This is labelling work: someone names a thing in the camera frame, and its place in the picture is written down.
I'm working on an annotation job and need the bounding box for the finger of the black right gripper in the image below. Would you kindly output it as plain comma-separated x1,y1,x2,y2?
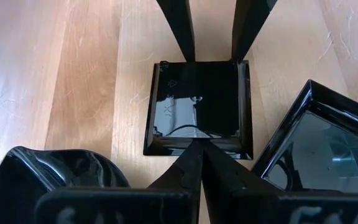
230,0,278,62
156,0,196,62

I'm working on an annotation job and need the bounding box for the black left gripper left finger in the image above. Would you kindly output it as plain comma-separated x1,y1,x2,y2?
34,140,203,224

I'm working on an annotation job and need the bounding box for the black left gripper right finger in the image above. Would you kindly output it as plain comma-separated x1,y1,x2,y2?
202,141,358,224

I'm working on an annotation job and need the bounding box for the small black square mini plate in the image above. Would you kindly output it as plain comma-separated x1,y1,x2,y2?
142,60,254,161

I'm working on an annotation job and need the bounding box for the large black square mini plate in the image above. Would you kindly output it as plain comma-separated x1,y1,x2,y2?
250,79,358,195

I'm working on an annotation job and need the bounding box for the black wavy square mini plate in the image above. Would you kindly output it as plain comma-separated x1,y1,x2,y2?
0,146,131,224

